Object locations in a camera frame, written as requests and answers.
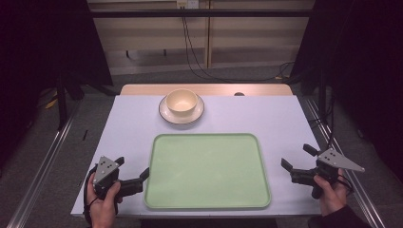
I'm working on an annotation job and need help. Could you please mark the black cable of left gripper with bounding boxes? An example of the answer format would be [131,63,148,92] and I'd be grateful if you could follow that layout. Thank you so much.
[82,164,100,228]

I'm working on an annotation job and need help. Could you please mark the black metal stand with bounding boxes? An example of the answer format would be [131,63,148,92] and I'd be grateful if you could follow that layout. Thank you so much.
[56,75,68,131]

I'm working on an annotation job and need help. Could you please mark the yellow tape strip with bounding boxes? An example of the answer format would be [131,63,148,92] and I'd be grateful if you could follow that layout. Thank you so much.
[44,90,59,110]

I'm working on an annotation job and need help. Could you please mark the cream bowl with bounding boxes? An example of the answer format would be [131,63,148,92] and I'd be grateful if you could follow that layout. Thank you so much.
[165,88,200,116]

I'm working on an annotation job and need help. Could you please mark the black hanging cables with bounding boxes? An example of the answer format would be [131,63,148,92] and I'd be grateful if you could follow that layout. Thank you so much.
[181,6,297,84]

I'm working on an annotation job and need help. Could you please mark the white table mat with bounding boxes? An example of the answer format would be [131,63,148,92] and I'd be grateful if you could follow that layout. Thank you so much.
[70,94,323,219]

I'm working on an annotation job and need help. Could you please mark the person's left hand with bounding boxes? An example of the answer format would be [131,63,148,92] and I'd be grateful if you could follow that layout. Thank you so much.
[86,172,124,228]

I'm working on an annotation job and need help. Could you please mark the person's right hand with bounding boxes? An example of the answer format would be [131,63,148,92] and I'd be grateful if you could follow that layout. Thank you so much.
[313,168,350,217]

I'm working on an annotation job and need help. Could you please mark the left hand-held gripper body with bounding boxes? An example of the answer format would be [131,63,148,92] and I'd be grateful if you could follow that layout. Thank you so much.
[92,155,144,201]

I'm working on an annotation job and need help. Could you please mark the white wall socket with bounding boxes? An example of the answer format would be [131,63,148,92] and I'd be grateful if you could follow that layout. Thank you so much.
[176,0,201,10]

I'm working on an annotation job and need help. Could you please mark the dark curtain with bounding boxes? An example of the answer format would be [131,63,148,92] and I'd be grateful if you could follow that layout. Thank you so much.
[0,0,114,165]
[289,0,403,183]

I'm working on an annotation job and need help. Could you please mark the black horizontal bar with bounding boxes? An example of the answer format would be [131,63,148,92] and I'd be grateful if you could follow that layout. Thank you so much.
[89,9,316,19]

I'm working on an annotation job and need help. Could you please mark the light green tray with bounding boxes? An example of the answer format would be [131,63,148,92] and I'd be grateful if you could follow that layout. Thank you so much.
[144,133,272,211]

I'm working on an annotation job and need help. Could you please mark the aluminium floor rail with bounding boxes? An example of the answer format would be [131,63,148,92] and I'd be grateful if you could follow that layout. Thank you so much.
[303,97,387,228]
[6,100,82,228]

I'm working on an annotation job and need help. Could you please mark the cream plate with dark rim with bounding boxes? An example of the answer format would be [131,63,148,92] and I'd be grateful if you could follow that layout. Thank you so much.
[158,94,205,125]

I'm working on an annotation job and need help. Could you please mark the wooden post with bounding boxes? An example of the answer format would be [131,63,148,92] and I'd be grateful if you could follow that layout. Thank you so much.
[204,0,213,69]

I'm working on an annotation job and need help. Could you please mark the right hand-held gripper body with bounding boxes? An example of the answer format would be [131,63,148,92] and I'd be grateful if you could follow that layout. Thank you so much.
[290,147,366,200]

